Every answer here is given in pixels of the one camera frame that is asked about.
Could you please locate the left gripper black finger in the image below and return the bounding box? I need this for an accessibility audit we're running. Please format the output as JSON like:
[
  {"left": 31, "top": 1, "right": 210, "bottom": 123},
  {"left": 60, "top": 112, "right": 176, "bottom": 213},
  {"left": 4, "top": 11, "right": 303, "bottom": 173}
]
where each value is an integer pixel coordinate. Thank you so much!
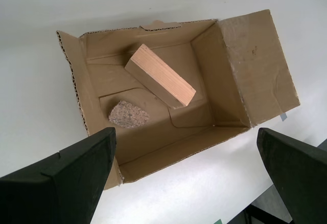
[
  {"left": 0, "top": 127, "right": 117, "bottom": 224},
  {"left": 256, "top": 128, "right": 327, "bottom": 224}
]

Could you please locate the open brown cardboard box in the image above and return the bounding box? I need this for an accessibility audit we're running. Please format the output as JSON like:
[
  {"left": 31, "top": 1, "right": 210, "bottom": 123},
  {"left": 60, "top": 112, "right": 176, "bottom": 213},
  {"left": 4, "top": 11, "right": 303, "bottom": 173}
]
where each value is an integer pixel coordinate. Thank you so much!
[{"left": 56, "top": 9, "right": 301, "bottom": 191}]

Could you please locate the speckled pink granite rock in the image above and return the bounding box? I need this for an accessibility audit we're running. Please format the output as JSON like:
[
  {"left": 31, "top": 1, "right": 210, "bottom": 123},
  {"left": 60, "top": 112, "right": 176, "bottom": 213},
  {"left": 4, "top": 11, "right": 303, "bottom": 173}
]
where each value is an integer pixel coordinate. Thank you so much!
[{"left": 108, "top": 100, "right": 151, "bottom": 129}]

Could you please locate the light wooden block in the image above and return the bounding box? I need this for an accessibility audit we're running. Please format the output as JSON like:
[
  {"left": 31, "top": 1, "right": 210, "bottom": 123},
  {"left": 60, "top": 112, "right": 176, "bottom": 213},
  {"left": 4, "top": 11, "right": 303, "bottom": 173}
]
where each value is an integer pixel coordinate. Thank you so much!
[{"left": 124, "top": 43, "right": 197, "bottom": 110}]

